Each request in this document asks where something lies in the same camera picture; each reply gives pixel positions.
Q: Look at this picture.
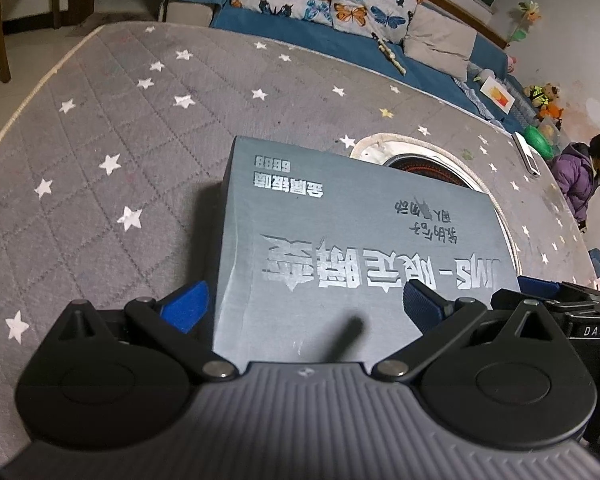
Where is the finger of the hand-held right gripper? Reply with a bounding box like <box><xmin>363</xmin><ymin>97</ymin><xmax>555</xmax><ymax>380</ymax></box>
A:
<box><xmin>516</xmin><ymin>275</ymin><xmax>600</xmax><ymax>307</ymax></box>

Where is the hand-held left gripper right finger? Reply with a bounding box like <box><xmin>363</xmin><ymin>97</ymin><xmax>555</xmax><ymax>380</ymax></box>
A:
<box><xmin>371</xmin><ymin>279</ymin><xmax>561</xmax><ymax>386</ymax></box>

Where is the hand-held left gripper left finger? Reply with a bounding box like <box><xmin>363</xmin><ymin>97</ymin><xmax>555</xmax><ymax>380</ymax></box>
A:
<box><xmin>47</xmin><ymin>280</ymin><xmax>241</xmax><ymax>387</ymax></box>

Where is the grey printed cardboard box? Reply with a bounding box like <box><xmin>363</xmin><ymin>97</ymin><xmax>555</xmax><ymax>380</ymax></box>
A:
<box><xmin>211</xmin><ymin>135</ymin><xmax>523</xmax><ymax>366</ymax></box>

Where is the grey star-print desktop cover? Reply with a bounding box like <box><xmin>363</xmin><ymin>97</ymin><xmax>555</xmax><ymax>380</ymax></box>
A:
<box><xmin>0</xmin><ymin>22</ymin><xmax>600</xmax><ymax>461</ymax></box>

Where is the white flat device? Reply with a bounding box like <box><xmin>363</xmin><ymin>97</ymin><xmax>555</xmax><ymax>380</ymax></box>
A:
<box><xmin>512</xmin><ymin>131</ymin><xmax>541</xmax><ymax>177</ymax></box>

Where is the black round induction cooktop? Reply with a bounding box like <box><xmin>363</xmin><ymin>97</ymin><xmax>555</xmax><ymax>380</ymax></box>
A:
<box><xmin>350</xmin><ymin>132</ymin><xmax>521</xmax><ymax>281</ymax></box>

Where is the clear plastic container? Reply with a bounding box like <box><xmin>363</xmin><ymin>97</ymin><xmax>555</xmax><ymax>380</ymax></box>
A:
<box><xmin>537</xmin><ymin>119</ymin><xmax>567</xmax><ymax>142</ymax></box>

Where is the orange plush toy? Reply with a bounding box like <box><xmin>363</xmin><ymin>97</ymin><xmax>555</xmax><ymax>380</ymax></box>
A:
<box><xmin>537</xmin><ymin>102</ymin><xmax>566</xmax><ymax>122</ymax></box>

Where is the teddy bear with yellow vest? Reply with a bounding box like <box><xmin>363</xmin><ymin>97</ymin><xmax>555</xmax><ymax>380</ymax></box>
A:
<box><xmin>525</xmin><ymin>84</ymin><xmax>561</xmax><ymax>107</ymax></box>

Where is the white picture card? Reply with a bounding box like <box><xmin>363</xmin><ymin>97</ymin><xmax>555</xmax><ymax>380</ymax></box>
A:
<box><xmin>480</xmin><ymin>77</ymin><xmax>515</xmax><ymax>113</ymax></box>

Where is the white toy flute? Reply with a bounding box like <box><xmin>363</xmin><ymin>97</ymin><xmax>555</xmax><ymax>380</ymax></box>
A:
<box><xmin>371</xmin><ymin>32</ymin><xmax>407</xmax><ymax>76</ymax></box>

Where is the grey pillow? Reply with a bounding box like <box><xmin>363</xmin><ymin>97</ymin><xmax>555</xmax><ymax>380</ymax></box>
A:
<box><xmin>404</xmin><ymin>2</ymin><xmax>478</xmax><ymax>78</ymax></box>

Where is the paper pinwheel flower decoration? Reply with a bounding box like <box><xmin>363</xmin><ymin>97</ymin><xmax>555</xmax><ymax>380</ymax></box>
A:
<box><xmin>510</xmin><ymin>1</ymin><xmax>542</xmax><ymax>46</ymax></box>

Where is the blue sofa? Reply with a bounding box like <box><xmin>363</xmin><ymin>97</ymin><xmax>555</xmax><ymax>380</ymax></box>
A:
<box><xmin>160</xmin><ymin>0</ymin><xmax>546</xmax><ymax>136</ymax></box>

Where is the wooden side table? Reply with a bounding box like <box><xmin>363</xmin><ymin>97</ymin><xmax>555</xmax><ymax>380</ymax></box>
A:
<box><xmin>0</xmin><ymin>0</ymin><xmax>63</xmax><ymax>83</ymax></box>

